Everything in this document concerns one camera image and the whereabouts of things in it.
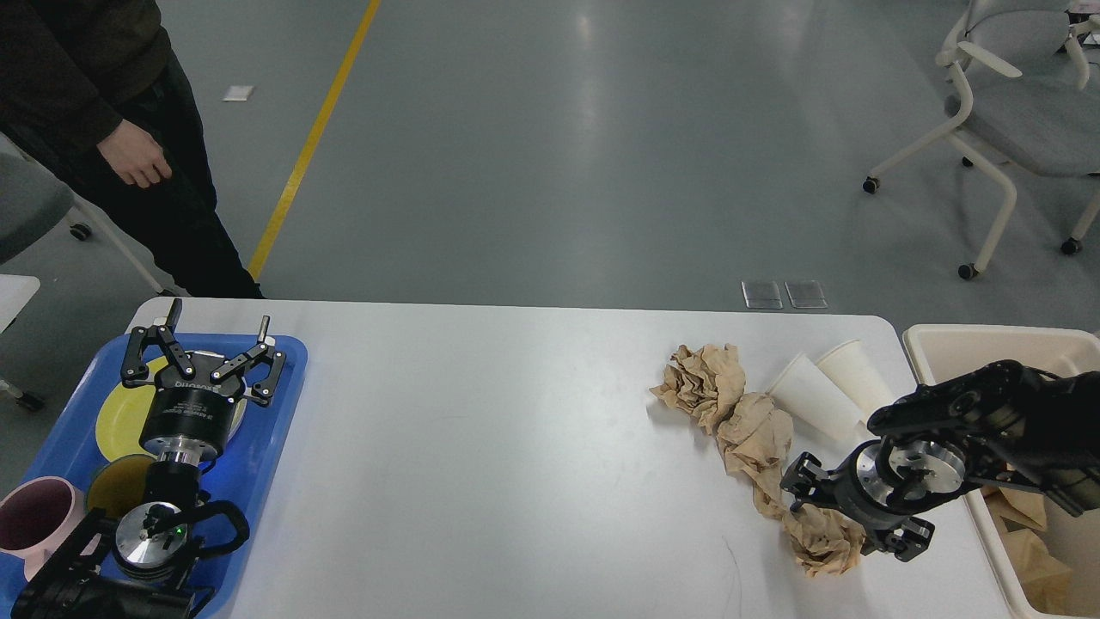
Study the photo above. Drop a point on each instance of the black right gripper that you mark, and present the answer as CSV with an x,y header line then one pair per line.
x,y
882,486

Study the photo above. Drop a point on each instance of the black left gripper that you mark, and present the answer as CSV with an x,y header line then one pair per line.
x,y
188,410

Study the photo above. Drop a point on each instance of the brown paper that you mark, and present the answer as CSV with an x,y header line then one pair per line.
x,y
755,441
824,541
706,384

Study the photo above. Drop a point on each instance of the yellow plastic plate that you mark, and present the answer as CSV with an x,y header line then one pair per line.
x,y
121,418

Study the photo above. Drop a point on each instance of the dark green mug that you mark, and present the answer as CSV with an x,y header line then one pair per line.
x,y
119,486

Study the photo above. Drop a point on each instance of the white paper cup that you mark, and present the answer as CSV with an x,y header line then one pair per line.
x,y
803,390

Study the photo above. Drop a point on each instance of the brown paper top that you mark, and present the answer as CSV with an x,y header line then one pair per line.
x,y
706,384

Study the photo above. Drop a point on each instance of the pink ribbed mug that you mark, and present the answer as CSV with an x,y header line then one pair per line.
x,y
37,517

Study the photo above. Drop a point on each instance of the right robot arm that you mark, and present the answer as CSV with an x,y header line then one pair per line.
x,y
1004,425

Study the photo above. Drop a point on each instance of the white cup behind gripper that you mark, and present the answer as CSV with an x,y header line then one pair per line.
x,y
850,368

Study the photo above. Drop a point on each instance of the blue plastic tray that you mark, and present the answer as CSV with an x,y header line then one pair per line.
x,y
258,481

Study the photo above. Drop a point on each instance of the beige plastic bin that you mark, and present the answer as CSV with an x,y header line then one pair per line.
x,y
940,352

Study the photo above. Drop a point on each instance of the white side table corner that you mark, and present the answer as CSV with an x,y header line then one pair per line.
x,y
16,292

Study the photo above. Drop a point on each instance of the right floor socket plate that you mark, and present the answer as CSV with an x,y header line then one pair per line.
x,y
806,294

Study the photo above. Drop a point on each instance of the floor socket plate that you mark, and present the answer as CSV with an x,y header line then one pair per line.
x,y
762,294
806,294

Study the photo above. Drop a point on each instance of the left floor socket plate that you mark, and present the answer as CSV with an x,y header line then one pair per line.
x,y
762,294

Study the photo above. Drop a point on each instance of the person in dark clothes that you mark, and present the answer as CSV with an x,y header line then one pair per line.
x,y
93,90

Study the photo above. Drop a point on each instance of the grey office chair right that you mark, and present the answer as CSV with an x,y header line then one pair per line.
x,y
1020,96

